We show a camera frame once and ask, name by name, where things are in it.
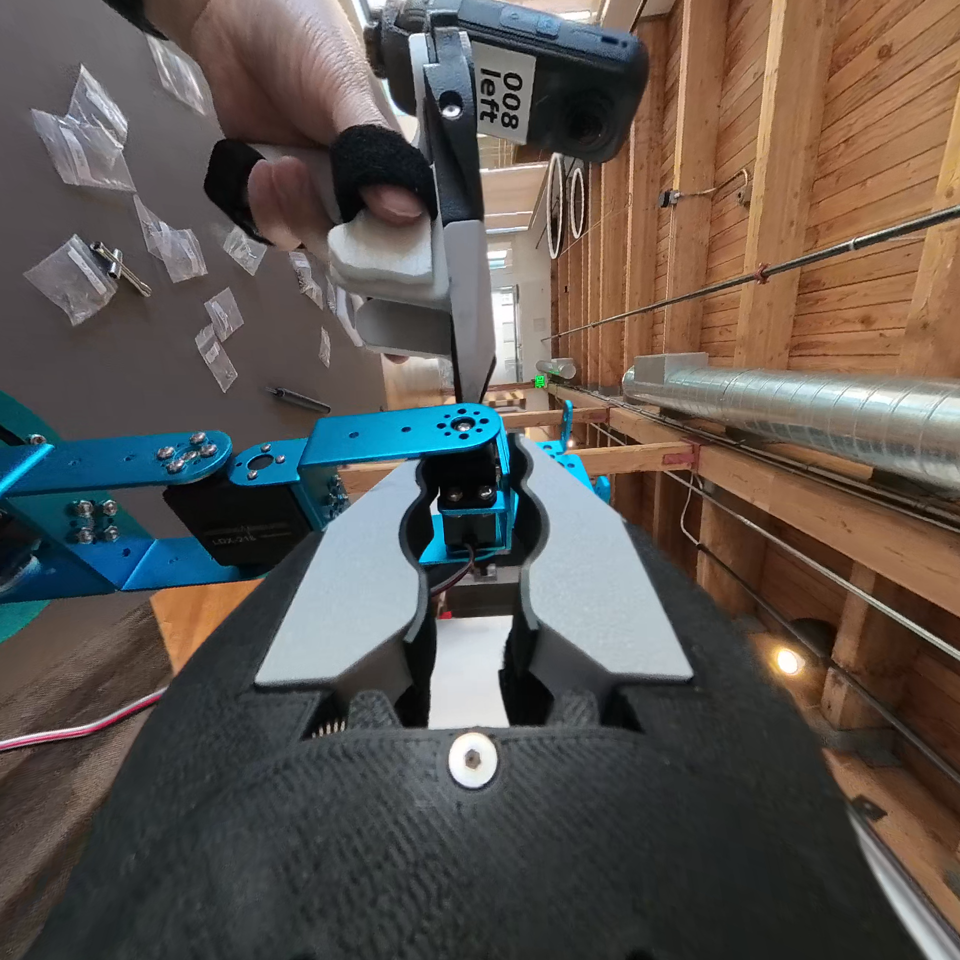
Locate long metal ceiling rod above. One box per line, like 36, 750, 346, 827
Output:
541, 203, 960, 347

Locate metal ceiling conduit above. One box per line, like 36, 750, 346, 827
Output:
660, 466, 960, 668

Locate small metal socket wrench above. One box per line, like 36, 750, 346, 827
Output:
90, 241, 152, 299

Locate person's left hand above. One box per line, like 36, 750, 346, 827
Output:
142, 0, 428, 250

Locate blue toy robot arm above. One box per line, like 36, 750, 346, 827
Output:
0, 391, 613, 649

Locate small black screwdriver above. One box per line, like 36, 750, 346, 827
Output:
266, 386, 332, 415

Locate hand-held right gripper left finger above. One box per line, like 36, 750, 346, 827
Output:
253, 459, 443, 703

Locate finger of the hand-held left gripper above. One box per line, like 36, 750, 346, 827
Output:
351, 299, 456, 358
446, 218, 500, 409

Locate black wristband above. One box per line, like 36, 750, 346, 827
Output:
102, 0, 170, 42

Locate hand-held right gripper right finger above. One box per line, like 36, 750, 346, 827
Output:
515, 435, 696, 699

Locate silver spiral ventilation duct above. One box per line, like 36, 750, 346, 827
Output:
621, 352, 960, 500

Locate scattered clear plastic parts bags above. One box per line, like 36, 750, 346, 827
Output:
23, 35, 335, 396

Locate red white servo cable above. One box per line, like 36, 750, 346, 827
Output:
0, 686, 170, 753

